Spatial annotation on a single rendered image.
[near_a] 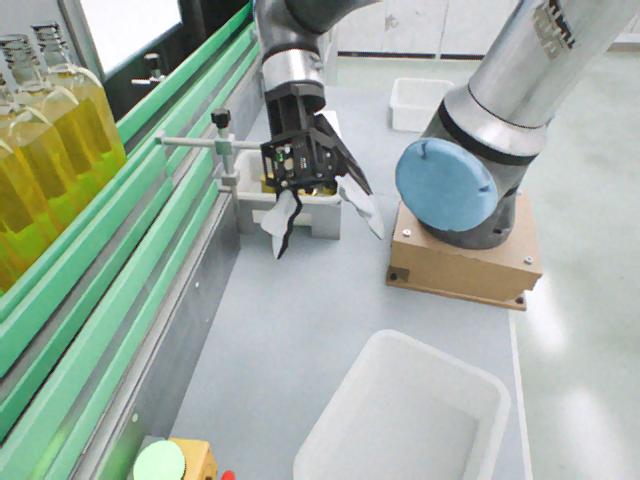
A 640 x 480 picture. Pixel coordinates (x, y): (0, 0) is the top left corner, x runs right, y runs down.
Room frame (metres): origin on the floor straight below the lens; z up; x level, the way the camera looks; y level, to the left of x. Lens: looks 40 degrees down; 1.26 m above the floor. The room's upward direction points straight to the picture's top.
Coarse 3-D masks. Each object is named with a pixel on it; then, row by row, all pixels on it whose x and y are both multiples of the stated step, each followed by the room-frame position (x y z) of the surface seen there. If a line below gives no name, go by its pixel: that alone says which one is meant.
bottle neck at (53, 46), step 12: (36, 24) 0.52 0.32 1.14; (48, 24) 0.53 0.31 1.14; (36, 36) 0.51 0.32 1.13; (48, 36) 0.51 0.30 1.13; (60, 36) 0.52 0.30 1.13; (48, 48) 0.51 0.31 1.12; (60, 48) 0.52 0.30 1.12; (48, 60) 0.51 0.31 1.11; (60, 60) 0.51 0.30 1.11; (72, 60) 0.53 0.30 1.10
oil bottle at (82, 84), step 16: (48, 80) 0.50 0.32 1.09; (64, 80) 0.50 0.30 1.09; (80, 80) 0.51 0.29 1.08; (96, 80) 0.54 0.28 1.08; (80, 96) 0.50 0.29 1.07; (96, 96) 0.52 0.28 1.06; (96, 112) 0.51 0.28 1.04; (96, 128) 0.50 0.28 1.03; (112, 128) 0.53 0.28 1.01; (96, 144) 0.49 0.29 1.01; (112, 144) 0.52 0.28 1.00; (112, 160) 0.51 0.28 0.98; (112, 176) 0.50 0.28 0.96
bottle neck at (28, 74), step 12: (0, 36) 0.47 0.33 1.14; (12, 36) 0.47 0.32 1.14; (24, 36) 0.47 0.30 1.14; (0, 48) 0.45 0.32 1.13; (12, 48) 0.45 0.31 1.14; (24, 48) 0.46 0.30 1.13; (12, 60) 0.45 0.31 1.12; (24, 60) 0.46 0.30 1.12; (36, 60) 0.47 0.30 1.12; (12, 72) 0.45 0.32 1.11; (24, 72) 0.45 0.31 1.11; (36, 72) 0.46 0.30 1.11; (24, 84) 0.45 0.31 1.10; (36, 84) 0.46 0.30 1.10
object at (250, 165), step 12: (240, 156) 0.77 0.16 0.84; (252, 156) 0.79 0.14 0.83; (240, 168) 0.74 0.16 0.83; (252, 168) 0.79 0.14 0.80; (276, 168) 0.78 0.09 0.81; (240, 180) 0.72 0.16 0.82; (252, 180) 0.78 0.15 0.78; (240, 192) 0.64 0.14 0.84; (252, 192) 0.74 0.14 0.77; (336, 204) 0.63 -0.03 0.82
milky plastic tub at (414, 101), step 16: (400, 80) 1.27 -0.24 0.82; (416, 80) 1.27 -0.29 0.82; (432, 80) 1.26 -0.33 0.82; (400, 96) 1.27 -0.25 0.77; (416, 96) 1.26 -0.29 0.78; (432, 96) 1.25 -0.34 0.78; (400, 112) 1.07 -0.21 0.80; (416, 112) 1.07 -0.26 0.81; (432, 112) 1.05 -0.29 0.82; (400, 128) 1.08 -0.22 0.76; (416, 128) 1.07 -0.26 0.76
